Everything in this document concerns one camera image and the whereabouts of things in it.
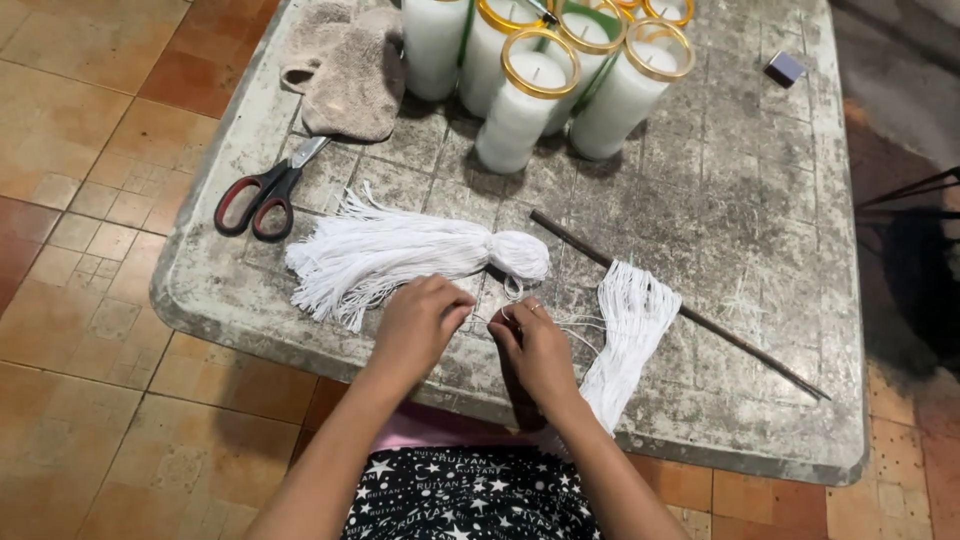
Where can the person's right hand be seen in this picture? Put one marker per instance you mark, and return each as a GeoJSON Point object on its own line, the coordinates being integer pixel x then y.
{"type": "Point", "coordinates": [540, 360]}

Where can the person's left hand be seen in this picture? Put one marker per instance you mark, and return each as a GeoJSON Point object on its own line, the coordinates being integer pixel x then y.
{"type": "Point", "coordinates": [412, 330]}

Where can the thin white thread strand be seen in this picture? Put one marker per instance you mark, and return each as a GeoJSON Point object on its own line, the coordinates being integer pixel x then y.
{"type": "Point", "coordinates": [570, 325]}

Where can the white thread tassel bundle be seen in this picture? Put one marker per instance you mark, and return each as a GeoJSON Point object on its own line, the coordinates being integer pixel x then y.
{"type": "Point", "coordinates": [390, 259]}

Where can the small white thread loop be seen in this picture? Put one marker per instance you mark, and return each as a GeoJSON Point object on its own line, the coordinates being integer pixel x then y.
{"type": "Point", "coordinates": [513, 288]}

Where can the white thread hank on stick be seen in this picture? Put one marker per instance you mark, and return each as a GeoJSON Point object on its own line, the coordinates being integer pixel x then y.
{"type": "Point", "coordinates": [634, 330]}

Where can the pink shirt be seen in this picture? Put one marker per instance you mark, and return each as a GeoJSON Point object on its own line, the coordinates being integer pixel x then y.
{"type": "Point", "coordinates": [435, 431]}

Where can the black star print shorts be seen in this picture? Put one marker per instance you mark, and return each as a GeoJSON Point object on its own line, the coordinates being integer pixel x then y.
{"type": "Point", "coordinates": [472, 495]}

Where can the red and black scissors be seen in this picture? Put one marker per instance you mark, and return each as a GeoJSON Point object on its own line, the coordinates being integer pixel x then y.
{"type": "Point", "coordinates": [271, 196]}

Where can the thin dark wooden stick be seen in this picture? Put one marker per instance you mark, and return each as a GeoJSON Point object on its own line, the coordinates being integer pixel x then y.
{"type": "Point", "coordinates": [742, 346]}

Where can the group of white glass candles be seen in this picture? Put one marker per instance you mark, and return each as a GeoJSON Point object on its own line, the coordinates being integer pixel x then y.
{"type": "Point", "coordinates": [525, 105]}

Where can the beige terry cloth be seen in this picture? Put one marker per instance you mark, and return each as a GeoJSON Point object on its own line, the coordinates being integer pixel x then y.
{"type": "Point", "coordinates": [349, 71]}

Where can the small metal tool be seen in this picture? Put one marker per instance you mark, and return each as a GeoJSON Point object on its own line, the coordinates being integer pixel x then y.
{"type": "Point", "coordinates": [541, 9]}

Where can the small purple matchbox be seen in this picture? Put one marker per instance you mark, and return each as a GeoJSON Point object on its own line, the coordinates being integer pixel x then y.
{"type": "Point", "coordinates": [784, 69]}

